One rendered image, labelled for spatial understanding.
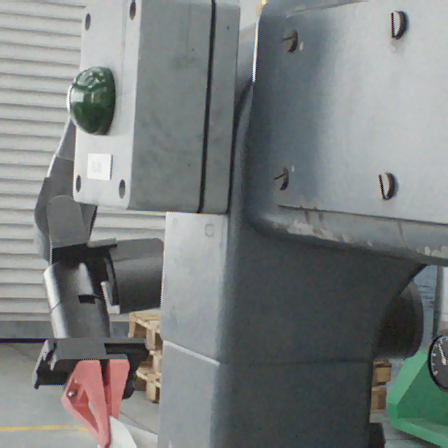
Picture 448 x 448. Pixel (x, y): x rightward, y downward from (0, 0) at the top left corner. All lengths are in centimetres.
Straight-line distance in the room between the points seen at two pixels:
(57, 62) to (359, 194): 791
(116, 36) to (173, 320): 13
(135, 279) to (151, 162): 72
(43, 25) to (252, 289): 783
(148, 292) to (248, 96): 71
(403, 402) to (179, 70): 565
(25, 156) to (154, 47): 777
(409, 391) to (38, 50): 362
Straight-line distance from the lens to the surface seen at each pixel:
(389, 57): 42
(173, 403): 56
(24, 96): 826
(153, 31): 50
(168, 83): 50
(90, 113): 51
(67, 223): 121
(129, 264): 121
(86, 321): 117
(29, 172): 827
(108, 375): 114
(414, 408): 615
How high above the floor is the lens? 126
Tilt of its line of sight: 3 degrees down
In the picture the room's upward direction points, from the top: 4 degrees clockwise
